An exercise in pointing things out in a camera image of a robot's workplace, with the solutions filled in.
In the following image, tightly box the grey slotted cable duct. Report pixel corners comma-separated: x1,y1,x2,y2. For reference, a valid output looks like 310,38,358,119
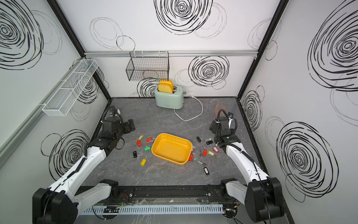
82,204,225,216

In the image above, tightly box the mint green toaster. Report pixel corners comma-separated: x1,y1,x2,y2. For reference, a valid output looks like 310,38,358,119
155,85,184,109

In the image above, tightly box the yellow toast slice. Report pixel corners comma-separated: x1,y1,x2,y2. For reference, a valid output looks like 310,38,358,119
158,79,174,93

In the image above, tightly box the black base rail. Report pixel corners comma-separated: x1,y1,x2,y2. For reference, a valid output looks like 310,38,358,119
78,184,283,203

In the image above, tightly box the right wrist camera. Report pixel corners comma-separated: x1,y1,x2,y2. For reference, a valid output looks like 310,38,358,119
227,112,234,127

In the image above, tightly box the white mesh wall shelf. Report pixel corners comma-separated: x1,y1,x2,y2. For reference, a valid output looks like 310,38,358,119
42,59,99,117

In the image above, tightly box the white toaster power cable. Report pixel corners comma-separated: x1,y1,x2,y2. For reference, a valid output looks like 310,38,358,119
173,95,204,122

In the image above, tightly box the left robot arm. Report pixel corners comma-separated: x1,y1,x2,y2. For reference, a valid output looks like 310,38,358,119
32,116,135,224

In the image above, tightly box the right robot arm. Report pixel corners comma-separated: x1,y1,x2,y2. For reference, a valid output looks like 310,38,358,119
209,117,285,223

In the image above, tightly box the black wire wall basket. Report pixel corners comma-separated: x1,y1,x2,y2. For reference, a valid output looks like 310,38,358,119
125,51,170,81

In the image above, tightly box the yellow plastic storage box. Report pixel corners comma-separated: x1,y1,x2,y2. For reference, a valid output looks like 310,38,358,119
151,133,193,166

